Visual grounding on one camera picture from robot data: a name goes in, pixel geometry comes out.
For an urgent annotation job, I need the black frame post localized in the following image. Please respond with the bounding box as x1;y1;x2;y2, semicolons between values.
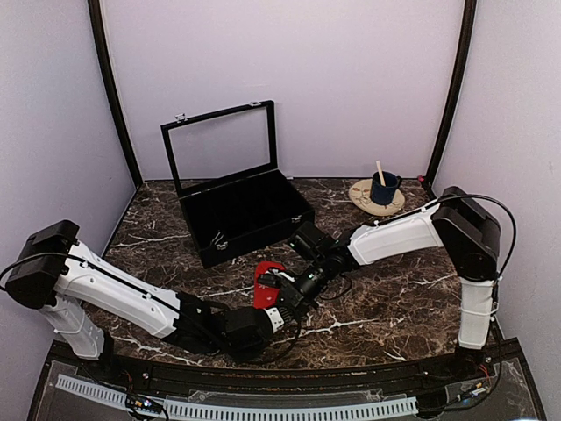
424;0;477;186
87;0;143;189

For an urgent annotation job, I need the red and beige sock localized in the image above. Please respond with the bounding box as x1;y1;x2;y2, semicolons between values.
253;261;286;310

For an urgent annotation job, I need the white slotted cable duct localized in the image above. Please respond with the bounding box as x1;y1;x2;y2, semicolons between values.
55;375;419;420

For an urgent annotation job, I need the dark blue mug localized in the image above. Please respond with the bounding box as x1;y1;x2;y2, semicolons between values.
370;171;402;205

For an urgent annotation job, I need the small green circuit board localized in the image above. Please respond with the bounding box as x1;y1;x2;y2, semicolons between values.
124;394;163;415

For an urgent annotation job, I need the left black frame post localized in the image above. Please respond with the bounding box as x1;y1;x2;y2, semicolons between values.
87;0;143;189

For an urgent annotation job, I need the right black frame post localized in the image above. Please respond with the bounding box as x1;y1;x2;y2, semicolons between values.
424;0;477;186

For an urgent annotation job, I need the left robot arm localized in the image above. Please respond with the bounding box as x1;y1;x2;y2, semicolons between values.
1;219;298;382

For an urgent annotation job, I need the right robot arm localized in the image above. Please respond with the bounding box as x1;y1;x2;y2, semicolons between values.
276;186;508;381

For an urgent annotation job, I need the black display case box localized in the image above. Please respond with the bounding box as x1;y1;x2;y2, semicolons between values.
160;100;315;268

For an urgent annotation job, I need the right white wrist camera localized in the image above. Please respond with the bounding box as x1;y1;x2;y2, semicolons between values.
259;268;295;289

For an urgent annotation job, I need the wooden stick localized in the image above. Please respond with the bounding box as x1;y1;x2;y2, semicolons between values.
375;160;386;187

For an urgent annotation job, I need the beige ceramic saucer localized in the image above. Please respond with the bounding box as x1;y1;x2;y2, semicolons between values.
348;178;407;217

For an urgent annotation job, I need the black front rail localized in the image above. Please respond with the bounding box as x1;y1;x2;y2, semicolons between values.
47;339;522;396

